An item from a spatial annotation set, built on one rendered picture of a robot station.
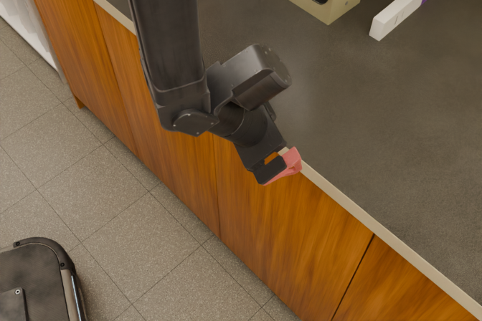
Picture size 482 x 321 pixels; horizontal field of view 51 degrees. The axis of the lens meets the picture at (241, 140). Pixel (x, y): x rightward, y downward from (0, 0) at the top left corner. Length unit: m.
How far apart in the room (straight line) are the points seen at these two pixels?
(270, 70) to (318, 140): 0.38
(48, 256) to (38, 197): 0.45
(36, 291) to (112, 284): 0.31
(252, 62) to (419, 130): 0.50
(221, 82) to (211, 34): 0.54
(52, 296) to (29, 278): 0.10
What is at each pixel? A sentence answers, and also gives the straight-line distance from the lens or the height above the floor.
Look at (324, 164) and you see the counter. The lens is 0.91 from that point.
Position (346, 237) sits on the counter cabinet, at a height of 0.76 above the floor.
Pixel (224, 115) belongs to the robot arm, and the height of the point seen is 1.22.
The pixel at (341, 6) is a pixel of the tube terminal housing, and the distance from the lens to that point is 1.15.
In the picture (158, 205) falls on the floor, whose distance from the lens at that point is 1.94.
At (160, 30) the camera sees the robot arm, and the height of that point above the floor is 1.40.
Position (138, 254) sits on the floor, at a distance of 1.87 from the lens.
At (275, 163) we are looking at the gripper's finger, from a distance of 0.68.
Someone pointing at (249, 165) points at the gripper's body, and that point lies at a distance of 0.68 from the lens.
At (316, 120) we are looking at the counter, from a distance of 0.96.
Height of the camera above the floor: 1.69
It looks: 54 degrees down
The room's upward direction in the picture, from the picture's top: straight up
